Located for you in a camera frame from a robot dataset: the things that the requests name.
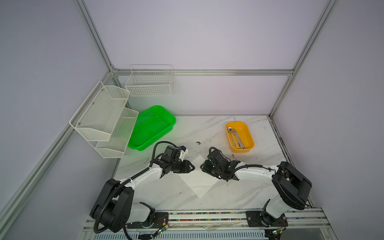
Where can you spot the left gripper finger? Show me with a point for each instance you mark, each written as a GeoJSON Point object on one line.
{"type": "Point", "coordinates": [185, 169]}
{"type": "Point", "coordinates": [185, 164]}

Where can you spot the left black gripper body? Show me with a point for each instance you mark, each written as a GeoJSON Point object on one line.
{"type": "Point", "coordinates": [174, 163]}

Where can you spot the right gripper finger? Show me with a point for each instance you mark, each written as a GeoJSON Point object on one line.
{"type": "Point", "coordinates": [207, 164]}
{"type": "Point", "coordinates": [208, 169]}

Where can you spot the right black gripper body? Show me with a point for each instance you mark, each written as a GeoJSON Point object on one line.
{"type": "Point", "coordinates": [219, 170]}

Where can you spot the silver fork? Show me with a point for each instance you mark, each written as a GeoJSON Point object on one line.
{"type": "Point", "coordinates": [240, 143]}

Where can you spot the silver knife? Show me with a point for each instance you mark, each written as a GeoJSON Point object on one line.
{"type": "Point", "coordinates": [242, 141]}

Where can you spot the silver spoon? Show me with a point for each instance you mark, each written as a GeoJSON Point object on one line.
{"type": "Point", "coordinates": [232, 137]}

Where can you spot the white paper napkin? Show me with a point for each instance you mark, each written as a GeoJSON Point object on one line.
{"type": "Point", "coordinates": [197, 180]}

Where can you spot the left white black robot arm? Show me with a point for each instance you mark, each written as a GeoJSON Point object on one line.
{"type": "Point", "coordinates": [115, 208]}

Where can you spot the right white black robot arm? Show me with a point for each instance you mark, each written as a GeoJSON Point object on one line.
{"type": "Point", "coordinates": [292, 187]}

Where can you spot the green plastic basket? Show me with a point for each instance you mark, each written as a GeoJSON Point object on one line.
{"type": "Point", "coordinates": [151, 125]}

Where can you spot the yellow plastic tray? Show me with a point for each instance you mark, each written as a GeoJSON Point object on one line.
{"type": "Point", "coordinates": [245, 135]}

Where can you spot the lower white mesh shelf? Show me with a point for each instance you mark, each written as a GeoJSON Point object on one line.
{"type": "Point", "coordinates": [116, 146]}

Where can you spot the white mesh shelf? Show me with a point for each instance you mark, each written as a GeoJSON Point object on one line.
{"type": "Point", "coordinates": [96, 119]}
{"type": "Point", "coordinates": [116, 146]}

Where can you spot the upper white mesh shelf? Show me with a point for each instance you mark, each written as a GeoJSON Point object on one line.
{"type": "Point", "coordinates": [96, 119]}

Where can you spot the white wire wall basket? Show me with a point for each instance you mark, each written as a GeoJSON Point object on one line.
{"type": "Point", "coordinates": [150, 80]}

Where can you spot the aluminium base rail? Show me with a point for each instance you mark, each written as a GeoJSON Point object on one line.
{"type": "Point", "coordinates": [309, 224]}

